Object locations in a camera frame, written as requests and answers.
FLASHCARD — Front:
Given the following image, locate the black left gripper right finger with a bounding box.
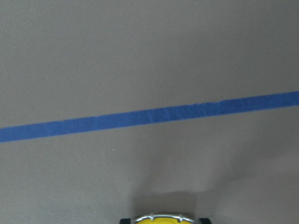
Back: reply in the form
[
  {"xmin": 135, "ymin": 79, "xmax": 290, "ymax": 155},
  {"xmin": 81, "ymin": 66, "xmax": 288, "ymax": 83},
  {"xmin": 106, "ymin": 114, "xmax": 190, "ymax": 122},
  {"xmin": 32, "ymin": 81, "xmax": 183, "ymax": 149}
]
[{"xmin": 198, "ymin": 217, "xmax": 210, "ymax": 224}]

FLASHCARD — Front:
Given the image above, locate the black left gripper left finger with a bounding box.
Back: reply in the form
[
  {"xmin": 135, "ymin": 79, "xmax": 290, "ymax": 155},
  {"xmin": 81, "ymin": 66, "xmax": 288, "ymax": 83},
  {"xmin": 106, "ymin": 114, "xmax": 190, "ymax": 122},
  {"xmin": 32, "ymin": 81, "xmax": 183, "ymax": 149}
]
[{"xmin": 120, "ymin": 218, "xmax": 135, "ymax": 224}]

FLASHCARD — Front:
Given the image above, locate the yellow beetle toy car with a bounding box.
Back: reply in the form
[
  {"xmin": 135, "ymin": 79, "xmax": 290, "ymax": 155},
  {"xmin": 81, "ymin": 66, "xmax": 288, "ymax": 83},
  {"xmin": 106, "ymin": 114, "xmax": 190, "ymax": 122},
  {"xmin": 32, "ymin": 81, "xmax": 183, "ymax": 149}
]
[{"xmin": 134, "ymin": 213, "xmax": 196, "ymax": 224}]

